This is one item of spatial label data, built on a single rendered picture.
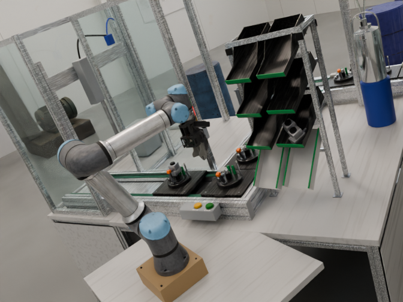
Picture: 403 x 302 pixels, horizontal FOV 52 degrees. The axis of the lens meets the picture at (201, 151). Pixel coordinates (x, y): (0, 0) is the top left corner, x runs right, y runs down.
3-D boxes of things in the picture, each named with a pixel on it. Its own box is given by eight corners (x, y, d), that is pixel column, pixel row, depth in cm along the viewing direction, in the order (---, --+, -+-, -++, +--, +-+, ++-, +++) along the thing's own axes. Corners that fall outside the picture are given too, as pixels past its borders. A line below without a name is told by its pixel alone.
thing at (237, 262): (180, 402, 128) (177, 396, 127) (85, 283, 201) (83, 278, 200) (324, 268, 158) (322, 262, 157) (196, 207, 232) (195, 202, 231)
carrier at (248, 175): (241, 198, 200) (234, 176, 196) (201, 197, 214) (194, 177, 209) (261, 172, 218) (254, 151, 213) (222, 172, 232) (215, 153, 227)
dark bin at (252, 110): (262, 117, 176) (253, 106, 171) (238, 118, 185) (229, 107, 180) (284, 69, 187) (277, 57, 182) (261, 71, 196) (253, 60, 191)
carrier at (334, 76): (358, 85, 281) (355, 68, 277) (323, 90, 295) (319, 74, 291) (365, 72, 299) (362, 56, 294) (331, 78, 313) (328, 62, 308)
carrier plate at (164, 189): (186, 196, 220) (185, 193, 219) (153, 196, 234) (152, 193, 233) (207, 172, 238) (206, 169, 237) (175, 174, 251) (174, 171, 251)
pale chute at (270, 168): (281, 190, 188) (276, 188, 185) (258, 187, 197) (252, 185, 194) (292, 131, 193) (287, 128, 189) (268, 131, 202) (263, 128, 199)
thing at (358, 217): (379, 246, 159) (378, 240, 158) (110, 226, 245) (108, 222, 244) (417, 99, 261) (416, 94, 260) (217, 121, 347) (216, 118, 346)
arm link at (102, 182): (150, 247, 173) (57, 161, 145) (135, 234, 185) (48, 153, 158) (170, 225, 176) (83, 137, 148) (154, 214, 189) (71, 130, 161)
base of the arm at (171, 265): (164, 282, 164) (155, 263, 160) (150, 264, 177) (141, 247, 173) (195, 261, 169) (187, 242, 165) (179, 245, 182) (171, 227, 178)
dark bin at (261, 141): (271, 150, 182) (264, 140, 177) (247, 149, 191) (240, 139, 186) (292, 101, 193) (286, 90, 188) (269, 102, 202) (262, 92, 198)
